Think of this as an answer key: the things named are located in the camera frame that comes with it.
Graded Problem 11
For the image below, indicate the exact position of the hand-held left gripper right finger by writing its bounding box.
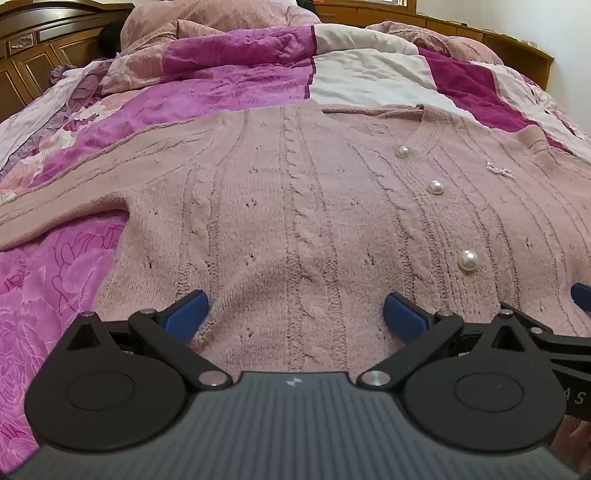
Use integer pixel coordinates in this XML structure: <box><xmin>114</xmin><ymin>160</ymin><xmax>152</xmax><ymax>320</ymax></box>
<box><xmin>360</xmin><ymin>291</ymin><xmax>555</xmax><ymax>391</ymax></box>

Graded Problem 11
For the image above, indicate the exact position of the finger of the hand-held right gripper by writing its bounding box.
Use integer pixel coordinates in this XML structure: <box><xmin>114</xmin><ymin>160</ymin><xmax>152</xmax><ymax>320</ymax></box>
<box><xmin>501</xmin><ymin>301</ymin><xmax>591</xmax><ymax>372</ymax></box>
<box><xmin>571</xmin><ymin>282</ymin><xmax>591</xmax><ymax>317</ymax></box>

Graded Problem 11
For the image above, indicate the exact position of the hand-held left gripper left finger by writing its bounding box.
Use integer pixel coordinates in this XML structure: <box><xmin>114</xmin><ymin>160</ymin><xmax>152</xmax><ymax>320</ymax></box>
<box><xmin>60</xmin><ymin>289</ymin><xmax>233</xmax><ymax>393</ymax></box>

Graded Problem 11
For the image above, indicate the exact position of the pink knit cardigan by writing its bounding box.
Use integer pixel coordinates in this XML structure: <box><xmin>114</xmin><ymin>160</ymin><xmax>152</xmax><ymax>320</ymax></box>
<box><xmin>0</xmin><ymin>104</ymin><xmax>591</xmax><ymax>384</ymax></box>

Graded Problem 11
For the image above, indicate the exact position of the purple floral quilt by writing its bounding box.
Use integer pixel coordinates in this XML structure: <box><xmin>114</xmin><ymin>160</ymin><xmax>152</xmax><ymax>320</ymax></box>
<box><xmin>0</xmin><ymin>23</ymin><xmax>591</xmax><ymax>474</ymax></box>

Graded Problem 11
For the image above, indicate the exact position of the lavender pillow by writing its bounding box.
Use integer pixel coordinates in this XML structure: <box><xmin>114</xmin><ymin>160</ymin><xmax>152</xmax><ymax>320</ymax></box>
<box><xmin>0</xmin><ymin>60</ymin><xmax>121</xmax><ymax>181</ymax></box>

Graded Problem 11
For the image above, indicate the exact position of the wooden headboard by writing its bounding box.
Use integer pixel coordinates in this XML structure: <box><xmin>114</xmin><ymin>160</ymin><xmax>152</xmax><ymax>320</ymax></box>
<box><xmin>314</xmin><ymin>0</ymin><xmax>555</xmax><ymax>90</ymax></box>

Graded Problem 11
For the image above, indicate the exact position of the wooden cabinet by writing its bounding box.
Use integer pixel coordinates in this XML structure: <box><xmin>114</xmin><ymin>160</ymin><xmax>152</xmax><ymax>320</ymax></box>
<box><xmin>0</xmin><ymin>0</ymin><xmax>134</xmax><ymax>123</ymax></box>

